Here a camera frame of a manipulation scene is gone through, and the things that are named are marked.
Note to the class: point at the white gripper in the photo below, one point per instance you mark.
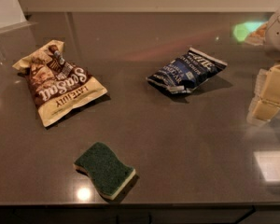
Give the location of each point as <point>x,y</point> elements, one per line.
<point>278,36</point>

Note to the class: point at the blue chip bag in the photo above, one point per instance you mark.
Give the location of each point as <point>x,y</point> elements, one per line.
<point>187,72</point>

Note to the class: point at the green yellow sponge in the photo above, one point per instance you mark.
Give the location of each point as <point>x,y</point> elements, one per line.
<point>107,173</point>

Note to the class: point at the brown sea salt chip bag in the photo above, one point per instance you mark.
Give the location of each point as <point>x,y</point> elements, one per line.
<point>56,85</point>

